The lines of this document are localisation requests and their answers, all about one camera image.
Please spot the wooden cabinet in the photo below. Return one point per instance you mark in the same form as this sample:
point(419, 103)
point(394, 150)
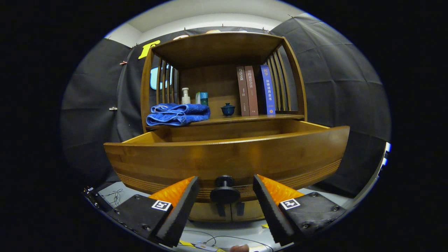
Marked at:
point(217, 49)

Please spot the teal bottle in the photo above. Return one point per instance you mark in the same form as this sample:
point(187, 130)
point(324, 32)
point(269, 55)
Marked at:
point(204, 99)

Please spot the white green tube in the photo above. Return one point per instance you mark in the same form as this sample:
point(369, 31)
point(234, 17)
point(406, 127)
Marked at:
point(197, 99)

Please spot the wooden drawer with black knob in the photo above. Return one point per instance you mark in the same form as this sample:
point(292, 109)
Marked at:
point(227, 157)

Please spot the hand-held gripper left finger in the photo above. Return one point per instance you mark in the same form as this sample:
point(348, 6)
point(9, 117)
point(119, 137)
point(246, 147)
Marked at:
point(182, 213)

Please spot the white pump bottle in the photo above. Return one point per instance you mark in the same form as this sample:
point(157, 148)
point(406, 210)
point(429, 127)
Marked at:
point(186, 99)

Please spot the wooden cabinet door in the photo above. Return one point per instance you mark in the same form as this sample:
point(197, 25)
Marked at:
point(252, 210)
point(206, 212)

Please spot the blue book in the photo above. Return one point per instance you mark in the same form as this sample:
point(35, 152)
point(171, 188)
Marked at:
point(268, 91)

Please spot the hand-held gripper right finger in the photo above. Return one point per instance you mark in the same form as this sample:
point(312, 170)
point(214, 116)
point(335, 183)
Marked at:
point(271, 213)

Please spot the dark brown book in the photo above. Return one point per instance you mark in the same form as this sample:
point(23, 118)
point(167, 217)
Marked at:
point(242, 91)

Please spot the folded blue towel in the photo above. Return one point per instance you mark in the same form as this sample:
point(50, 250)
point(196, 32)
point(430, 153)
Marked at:
point(182, 113)

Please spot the wooden countertop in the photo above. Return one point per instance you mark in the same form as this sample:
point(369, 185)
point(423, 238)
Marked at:
point(245, 119)

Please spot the black backdrop cloth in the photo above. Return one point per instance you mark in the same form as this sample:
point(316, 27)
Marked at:
point(332, 87)

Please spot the reddish brown book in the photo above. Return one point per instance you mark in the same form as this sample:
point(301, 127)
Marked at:
point(252, 91)

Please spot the blue lidded teacup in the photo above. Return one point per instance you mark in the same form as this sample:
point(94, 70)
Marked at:
point(228, 111)

